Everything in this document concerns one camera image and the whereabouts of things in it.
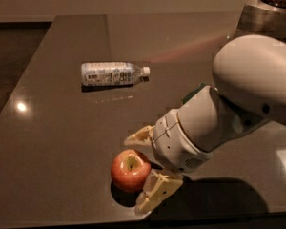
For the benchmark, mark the green and yellow sponge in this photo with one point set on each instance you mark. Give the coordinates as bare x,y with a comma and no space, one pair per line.
193,93

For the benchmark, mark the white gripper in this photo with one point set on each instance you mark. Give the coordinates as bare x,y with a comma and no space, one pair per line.
172,142

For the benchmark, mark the red apple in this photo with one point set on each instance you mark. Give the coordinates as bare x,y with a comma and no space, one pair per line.
129,170

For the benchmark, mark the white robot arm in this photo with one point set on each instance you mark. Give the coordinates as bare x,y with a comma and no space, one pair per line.
249,90

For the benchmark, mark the clear plastic water bottle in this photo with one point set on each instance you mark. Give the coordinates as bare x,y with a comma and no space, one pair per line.
99,74

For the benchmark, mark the metal container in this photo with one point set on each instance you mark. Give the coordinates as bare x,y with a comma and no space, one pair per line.
260,18

